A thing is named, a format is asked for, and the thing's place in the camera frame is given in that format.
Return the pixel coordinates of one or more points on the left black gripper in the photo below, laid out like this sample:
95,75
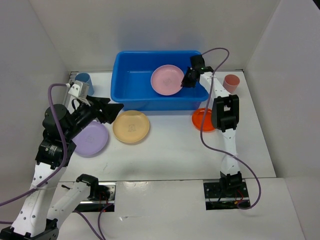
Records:
110,112

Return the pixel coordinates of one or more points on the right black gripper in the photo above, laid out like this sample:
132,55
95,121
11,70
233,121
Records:
185,83

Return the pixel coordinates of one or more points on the pink plastic plate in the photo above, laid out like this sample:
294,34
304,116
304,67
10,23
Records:
166,80

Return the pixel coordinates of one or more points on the yellow plastic plate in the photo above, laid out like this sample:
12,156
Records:
131,126

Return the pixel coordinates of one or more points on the purple plastic plate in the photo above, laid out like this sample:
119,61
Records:
91,140

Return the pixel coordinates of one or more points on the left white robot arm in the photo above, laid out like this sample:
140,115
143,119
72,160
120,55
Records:
38,219

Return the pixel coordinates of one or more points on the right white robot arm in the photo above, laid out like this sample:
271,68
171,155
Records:
225,114

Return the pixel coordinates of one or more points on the blue plastic bin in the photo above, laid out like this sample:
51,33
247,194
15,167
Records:
131,81

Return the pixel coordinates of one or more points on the blue plastic cup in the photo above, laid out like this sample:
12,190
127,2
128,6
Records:
86,78

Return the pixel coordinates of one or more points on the orange plastic plate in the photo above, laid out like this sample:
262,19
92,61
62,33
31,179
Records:
197,118

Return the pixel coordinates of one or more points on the pink plastic cup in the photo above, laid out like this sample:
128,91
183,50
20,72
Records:
231,82

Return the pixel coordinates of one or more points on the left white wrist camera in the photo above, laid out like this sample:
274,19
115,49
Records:
79,89

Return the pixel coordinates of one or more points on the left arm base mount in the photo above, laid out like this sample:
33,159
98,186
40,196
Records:
105,198

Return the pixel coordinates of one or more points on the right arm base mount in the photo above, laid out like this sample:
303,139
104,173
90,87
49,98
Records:
216,199

